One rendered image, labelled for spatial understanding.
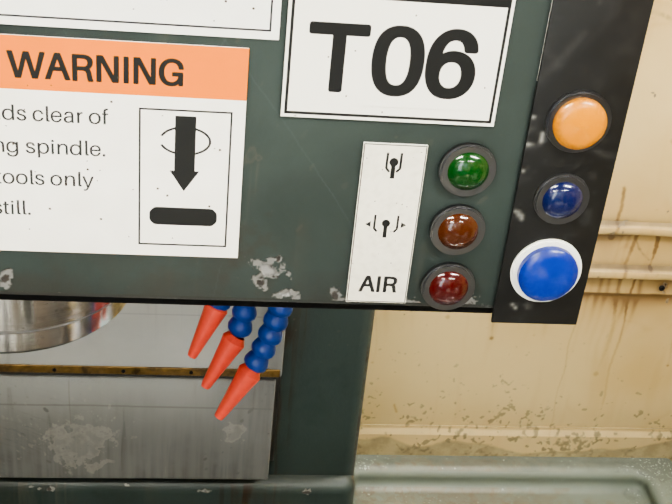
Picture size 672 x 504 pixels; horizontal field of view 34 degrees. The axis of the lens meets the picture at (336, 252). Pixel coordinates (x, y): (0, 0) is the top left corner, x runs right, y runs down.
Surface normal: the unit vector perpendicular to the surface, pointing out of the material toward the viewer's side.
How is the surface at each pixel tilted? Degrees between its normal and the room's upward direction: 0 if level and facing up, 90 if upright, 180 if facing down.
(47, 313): 90
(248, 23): 90
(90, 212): 90
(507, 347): 90
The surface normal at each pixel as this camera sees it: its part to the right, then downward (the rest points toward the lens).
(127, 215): 0.09, 0.50
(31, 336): 0.34, 0.49
